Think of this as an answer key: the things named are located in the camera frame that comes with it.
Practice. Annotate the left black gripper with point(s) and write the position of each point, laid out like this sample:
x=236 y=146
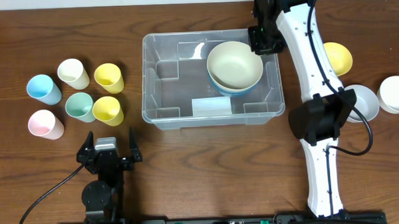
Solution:
x=109 y=161

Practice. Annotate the clear plastic storage container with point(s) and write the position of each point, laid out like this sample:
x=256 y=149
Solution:
x=177 y=92

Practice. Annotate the mint green cup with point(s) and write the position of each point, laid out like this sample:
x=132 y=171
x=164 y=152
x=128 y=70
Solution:
x=79 y=106

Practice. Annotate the yellow bowl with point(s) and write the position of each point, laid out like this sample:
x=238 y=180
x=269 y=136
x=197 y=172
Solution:
x=339 y=57

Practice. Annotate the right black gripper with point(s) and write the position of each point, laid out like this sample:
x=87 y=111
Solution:
x=265 y=43

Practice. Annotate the lower yellow cup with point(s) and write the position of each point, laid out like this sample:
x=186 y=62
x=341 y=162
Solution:
x=108 y=110

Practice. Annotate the yellow cup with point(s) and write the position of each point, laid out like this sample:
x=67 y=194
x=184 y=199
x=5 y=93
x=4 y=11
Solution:
x=108 y=110
x=109 y=76

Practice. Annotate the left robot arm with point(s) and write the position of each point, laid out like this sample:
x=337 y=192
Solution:
x=103 y=197

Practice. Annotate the pink cup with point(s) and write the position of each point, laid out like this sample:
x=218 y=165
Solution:
x=44 y=124

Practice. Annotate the white bowl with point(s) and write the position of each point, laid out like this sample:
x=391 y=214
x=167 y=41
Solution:
x=388 y=94

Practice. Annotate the large beige bowl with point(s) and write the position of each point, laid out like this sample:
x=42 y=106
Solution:
x=233 y=66

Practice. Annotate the dark blue bowl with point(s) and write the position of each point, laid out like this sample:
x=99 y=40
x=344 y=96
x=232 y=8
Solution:
x=233 y=94
x=213 y=83

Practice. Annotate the cream white cup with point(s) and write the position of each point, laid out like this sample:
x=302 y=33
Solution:
x=72 y=72

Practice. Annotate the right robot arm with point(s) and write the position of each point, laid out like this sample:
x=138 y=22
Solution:
x=326 y=104

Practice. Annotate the light blue cup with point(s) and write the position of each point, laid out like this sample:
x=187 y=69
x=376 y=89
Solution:
x=42 y=88

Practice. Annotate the light grey bowl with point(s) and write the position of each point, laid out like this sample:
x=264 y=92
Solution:
x=367 y=102

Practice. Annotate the upper yellow cup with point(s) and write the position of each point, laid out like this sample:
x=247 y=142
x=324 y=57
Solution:
x=109 y=76

